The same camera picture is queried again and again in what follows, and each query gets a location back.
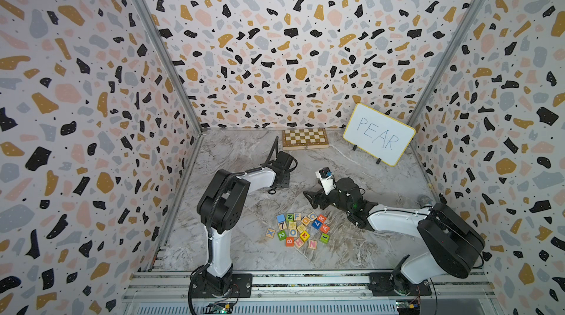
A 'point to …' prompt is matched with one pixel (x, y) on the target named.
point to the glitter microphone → (424, 200)
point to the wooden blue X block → (270, 232)
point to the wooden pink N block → (313, 244)
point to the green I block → (324, 238)
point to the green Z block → (290, 217)
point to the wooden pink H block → (299, 243)
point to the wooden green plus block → (301, 228)
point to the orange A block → (324, 228)
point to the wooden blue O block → (293, 232)
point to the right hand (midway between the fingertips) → (312, 188)
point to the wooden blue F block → (297, 216)
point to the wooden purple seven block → (282, 226)
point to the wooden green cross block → (292, 225)
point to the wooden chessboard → (304, 139)
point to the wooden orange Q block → (305, 221)
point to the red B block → (290, 241)
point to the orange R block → (321, 218)
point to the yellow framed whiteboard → (382, 135)
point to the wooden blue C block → (312, 216)
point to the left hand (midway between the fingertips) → (284, 179)
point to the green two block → (282, 235)
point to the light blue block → (280, 218)
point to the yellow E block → (304, 235)
